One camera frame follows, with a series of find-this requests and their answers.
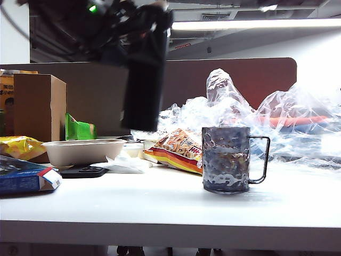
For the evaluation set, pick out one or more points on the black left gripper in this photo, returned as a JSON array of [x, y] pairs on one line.
[[144, 18]]

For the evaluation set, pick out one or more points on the black thermos with flip lid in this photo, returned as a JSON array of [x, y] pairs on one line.
[[144, 93]]

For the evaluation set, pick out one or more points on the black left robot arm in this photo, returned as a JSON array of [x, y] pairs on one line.
[[66, 24]]

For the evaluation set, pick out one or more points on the small beige sauce cup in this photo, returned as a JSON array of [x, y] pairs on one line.
[[149, 145]]

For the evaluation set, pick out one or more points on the ceiling air vent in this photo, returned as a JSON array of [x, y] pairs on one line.
[[215, 17]]

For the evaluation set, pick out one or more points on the brown desk partition panel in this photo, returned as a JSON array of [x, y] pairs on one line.
[[88, 101]]

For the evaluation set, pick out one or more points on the long ceiling light strip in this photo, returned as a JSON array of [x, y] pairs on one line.
[[253, 24]]

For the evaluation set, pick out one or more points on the green snack packet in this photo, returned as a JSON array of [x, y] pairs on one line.
[[78, 130]]

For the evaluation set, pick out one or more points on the small white plastic container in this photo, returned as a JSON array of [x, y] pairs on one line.
[[134, 150]]

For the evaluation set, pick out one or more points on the orange striped cracker bag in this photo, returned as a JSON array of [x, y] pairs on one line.
[[177, 150]]

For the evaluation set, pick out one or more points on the brown cardboard box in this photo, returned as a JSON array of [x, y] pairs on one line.
[[37, 106]]

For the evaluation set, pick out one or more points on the white crumpled tissue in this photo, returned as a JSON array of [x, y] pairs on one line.
[[125, 162]]

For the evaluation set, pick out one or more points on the beige paper pulp bowl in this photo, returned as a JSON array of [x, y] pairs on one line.
[[80, 153]]

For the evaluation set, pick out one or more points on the yellow printed carton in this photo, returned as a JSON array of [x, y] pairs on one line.
[[6, 90]]

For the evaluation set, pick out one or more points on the hammered metal mug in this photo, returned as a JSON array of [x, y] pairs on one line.
[[226, 160]]

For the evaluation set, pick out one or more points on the black phone case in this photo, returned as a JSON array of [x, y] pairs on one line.
[[82, 172]]

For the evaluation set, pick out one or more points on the yellow chip bag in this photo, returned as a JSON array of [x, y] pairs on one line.
[[18, 146]]

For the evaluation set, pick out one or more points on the orange long object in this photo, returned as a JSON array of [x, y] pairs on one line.
[[293, 120]]

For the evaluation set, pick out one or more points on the clear crumpled plastic bag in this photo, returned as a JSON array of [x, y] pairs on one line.
[[293, 138]]

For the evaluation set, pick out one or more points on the blue cardboard box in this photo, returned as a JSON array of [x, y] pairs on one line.
[[21, 181]]

